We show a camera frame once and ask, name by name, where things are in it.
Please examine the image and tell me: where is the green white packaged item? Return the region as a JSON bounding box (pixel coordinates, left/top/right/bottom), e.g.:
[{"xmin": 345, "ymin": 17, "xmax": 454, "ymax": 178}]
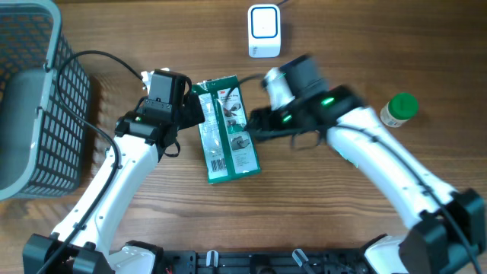
[{"xmin": 192, "ymin": 75, "xmax": 261, "ymax": 184}]

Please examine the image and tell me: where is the green lid jar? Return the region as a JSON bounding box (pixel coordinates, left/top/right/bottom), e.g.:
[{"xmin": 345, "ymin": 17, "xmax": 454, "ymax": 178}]
[{"xmin": 380, "ymin": 93, "xmax": 419, "ymax": 128}]

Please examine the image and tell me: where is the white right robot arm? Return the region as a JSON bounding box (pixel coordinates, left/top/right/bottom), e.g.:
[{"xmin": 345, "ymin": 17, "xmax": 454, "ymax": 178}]
[{"xmin": 246, "ymin": 55, "xmax": 486, "ymax": 273}]

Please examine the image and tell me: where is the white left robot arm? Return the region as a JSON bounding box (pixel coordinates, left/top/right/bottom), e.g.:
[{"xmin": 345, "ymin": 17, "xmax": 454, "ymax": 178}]
[{"xmin": 23, "ymin": 69, "xmax": 205, "ymax": 273}]

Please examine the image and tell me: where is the white barcode scanner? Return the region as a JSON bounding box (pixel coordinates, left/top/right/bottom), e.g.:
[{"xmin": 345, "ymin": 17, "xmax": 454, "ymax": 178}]
[{"xmin": 247, "ymin": 4, "xmax": 282, "ymax": 58}]

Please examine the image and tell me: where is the grey plastic shopping basket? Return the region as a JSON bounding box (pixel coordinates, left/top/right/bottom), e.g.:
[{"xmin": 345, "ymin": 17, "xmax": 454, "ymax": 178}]
[{"xmin": 1, "ymin": 0, "xmax": 91, "ymax": 200}]

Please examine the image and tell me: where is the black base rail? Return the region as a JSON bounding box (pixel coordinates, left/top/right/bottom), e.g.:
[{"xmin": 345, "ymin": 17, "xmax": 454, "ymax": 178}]
[{"xmin": 154, "ymin": 249, "xmax": 374, "ymax": 274}]

